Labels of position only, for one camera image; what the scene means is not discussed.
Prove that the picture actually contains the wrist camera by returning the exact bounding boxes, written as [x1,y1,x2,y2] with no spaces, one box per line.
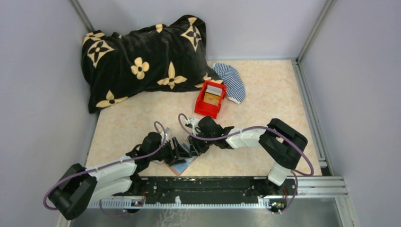
[162,127,173,140]
[186,118,200,129]

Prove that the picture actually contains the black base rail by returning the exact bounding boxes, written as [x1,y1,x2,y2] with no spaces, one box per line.
[111,176,298,205]

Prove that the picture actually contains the black floral blanket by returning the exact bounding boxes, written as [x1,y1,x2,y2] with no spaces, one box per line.
[81,15,223,114]

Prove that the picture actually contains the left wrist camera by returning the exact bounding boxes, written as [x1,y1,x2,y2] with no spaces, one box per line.
[162,127,173,140]

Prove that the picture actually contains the blue striped cloth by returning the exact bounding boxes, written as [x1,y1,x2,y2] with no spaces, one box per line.
[211,63,246,104]

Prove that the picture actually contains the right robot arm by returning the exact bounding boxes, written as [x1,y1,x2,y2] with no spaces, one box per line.
[180,116,308,188]

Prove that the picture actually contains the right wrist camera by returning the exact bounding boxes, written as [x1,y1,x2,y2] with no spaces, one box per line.
[186,118,200,129]

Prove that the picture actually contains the grey cards in bin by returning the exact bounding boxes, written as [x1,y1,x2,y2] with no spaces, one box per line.
[205,85,223,96]

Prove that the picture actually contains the pink leather card holder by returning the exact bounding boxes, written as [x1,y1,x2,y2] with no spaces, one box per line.
[169,140,198,176]

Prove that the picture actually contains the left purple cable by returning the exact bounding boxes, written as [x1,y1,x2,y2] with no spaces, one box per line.
[43,121,167,217]

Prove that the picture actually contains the red plastic bin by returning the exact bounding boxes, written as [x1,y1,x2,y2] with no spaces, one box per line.
[194,81,227,119]

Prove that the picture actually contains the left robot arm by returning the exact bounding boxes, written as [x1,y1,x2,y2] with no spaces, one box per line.
[46,132,198,220]

